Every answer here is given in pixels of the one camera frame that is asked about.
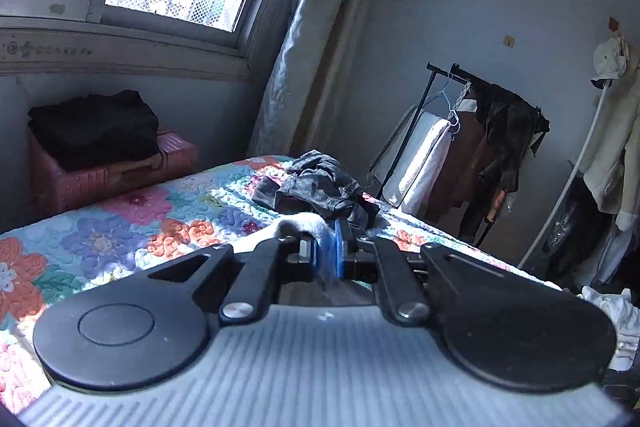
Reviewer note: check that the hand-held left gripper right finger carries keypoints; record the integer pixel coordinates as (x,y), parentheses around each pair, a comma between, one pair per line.
(340,253)

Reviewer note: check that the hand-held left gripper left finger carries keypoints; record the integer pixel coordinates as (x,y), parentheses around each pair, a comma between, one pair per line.
(313,255)

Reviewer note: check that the white printed garment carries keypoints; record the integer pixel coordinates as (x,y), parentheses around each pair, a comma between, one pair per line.
(309,227)

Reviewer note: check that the dark grey clothes pile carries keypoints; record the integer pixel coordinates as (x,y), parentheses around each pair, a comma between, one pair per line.
(320,187)

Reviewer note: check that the black clothes rack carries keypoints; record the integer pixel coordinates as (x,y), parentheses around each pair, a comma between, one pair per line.
(436,72)

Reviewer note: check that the black folded clothes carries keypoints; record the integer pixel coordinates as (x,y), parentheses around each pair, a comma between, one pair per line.
(95,132)

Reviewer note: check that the white crumpled clothes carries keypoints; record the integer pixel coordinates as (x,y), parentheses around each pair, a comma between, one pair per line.
(617,312)

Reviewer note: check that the white folded cushion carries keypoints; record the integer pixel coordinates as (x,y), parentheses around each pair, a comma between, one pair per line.
(425,157)

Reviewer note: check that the brown hanging garment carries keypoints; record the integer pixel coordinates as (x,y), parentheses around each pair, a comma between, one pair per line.
(462,167)

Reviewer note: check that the floral quilted blanket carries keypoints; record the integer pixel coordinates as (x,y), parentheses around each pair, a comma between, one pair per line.
(125,227)

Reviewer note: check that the grey curtain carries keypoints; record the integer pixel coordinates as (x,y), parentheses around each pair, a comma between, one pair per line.
(310,47)

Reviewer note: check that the dark hanging garment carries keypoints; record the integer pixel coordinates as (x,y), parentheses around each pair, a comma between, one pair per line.
(510,127)

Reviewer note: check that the black plastic bag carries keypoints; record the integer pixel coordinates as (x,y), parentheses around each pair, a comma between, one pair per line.
(575,227)

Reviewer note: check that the pink suitcase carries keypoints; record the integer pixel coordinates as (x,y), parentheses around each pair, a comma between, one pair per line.
(85,189)

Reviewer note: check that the white pipe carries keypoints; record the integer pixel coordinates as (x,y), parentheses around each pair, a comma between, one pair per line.
(582,162)

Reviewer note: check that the cream hanging jacket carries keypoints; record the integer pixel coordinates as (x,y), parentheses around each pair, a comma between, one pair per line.
(610,157)

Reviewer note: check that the beige hat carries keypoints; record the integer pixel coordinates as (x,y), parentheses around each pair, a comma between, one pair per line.
(607,62)

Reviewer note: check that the wall hook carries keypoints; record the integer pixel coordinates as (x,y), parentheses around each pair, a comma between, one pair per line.
(614,24)
(508,41)

